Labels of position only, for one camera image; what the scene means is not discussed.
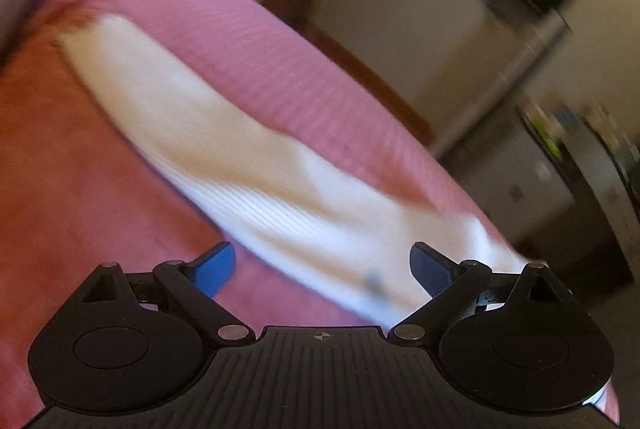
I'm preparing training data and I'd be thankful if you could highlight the grey bedside cabinet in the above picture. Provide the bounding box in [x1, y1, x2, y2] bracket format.
[452, 126, 574, 244]

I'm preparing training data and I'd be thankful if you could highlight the pink corduroy bed cover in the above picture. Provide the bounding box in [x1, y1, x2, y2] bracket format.
[0, 0, 622, 429]

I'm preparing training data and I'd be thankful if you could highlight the grey dressing table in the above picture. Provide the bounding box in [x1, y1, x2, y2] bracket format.
[554, 109, 639, 282]

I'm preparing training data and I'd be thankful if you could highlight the white ribbed knit sweater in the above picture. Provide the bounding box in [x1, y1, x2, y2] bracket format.
[58, 15, 525, 326]

